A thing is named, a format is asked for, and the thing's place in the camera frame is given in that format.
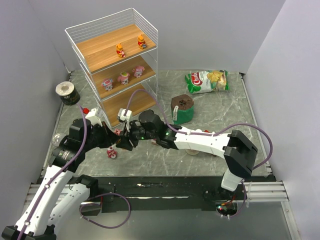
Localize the pink bear strawberry donut toy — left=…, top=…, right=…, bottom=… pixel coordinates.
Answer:
left=114, top=128, right=122, bottom=136

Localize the pink bear cake toy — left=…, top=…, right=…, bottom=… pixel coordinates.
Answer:
left=106, top=146, right=117, bottom=159

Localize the pink blue bear toy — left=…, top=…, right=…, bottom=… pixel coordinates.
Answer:
left=101, top=78, right=113, bottom=91

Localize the pink bear green hat toy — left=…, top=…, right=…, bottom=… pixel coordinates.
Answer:
left=117, top=71, right=130, bottom=85

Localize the pink pig purple bow toy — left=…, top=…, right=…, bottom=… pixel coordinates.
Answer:
left=132, top=65, right=145, bottom=78

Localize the orange bear red shirt toy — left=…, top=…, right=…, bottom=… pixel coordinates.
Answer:
left=116, top=43, right=126, bottom=58

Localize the small orange bear toy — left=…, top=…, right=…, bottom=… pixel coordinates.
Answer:
left=137, top=35, right=147, bottom=50

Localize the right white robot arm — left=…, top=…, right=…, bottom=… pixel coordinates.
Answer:
left=116, top=108, right=258, bottom=192

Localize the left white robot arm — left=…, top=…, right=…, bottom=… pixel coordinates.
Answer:
left=1, top=117, right=120, bottom=240

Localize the green wrapped brown roll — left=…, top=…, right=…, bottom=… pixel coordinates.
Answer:
left=170, top=94, right=194, bottom=125

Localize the silver top drink can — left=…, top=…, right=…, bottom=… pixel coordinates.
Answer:
left=51, top=132, right=67, bottom=147

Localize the cream plastic cup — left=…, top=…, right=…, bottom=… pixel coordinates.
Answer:
left=185, top=149, right=199, bottom=156

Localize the dark can white lid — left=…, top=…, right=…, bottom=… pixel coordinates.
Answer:
left=55, top=81, right=81, bottom=106

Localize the green chips bag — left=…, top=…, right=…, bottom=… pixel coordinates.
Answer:
left=184, top=70, right=229, bottom=94

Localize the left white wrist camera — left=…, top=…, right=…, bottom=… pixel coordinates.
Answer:
left=82, top=107, right=103, bottom=126

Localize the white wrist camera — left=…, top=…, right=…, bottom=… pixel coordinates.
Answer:
left=82, top=107, right=103, bottom=126
left=117, top=108, right=132, bottom=132

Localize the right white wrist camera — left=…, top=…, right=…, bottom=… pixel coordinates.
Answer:
left=117, top=108, right=132, bottom=132

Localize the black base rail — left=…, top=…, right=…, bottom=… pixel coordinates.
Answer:
left=91, top=176, right=275, bottom=213

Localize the white wire wooden shelf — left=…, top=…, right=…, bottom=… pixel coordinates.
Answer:
left=65, top=8, right=159, bottom=127

